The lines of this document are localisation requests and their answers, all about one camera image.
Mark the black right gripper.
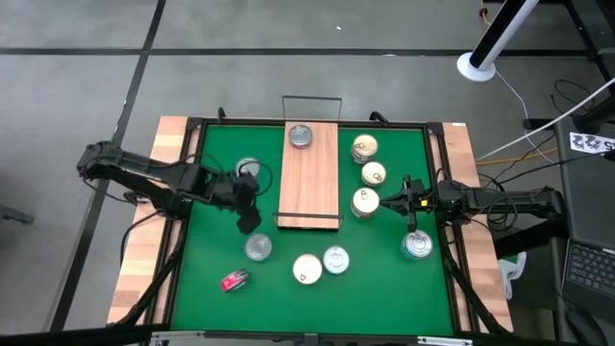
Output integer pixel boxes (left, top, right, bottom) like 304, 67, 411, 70
379, 175, 441, 233

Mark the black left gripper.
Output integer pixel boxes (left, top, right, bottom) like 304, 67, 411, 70
213, 171, 263, 235

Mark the red-label can silver lid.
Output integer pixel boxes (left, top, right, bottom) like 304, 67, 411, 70
220, 268, 251, 294
288, 123, 314, 151

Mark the green table mat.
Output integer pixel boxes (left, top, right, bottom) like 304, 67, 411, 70
170, 124, 455, 337

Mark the white cloth bag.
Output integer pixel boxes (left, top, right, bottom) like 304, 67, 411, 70
498, 251, 529, 300

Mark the black power adapter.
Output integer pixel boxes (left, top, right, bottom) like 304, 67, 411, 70
522, 117, 554, 132

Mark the white marker sheet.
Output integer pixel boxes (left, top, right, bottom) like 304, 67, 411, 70
569, 132, 615, 156

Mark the dark grey laptop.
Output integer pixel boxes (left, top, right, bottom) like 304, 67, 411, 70
560, 237, 615, 321

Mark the black and white pole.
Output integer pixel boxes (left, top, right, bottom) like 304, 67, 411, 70
455, 0, 542, 83

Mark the black monitor stand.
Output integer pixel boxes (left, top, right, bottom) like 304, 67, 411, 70
574, 93, 615, 136

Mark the grey floor object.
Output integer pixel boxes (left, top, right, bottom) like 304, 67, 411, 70
0, 204, 36, 226

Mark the black metal stand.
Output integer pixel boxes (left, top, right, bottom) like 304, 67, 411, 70
561, 0, 615, 83

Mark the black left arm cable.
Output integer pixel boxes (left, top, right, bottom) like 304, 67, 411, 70
237, 161, 274, 197

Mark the wooden shelf black wire frame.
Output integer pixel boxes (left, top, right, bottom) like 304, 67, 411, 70
272, 94, 345, 233

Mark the black table frame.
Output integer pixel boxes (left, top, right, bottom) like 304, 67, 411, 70
110, 114, 513, 346

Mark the silver camera mount bar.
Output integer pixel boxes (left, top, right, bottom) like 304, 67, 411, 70
149, 329, 475, 346

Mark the thin white cord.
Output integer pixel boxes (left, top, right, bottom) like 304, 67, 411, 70
493, 70, 558, 164

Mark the thick white cable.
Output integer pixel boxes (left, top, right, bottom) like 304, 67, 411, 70
475, 76, 615, 162

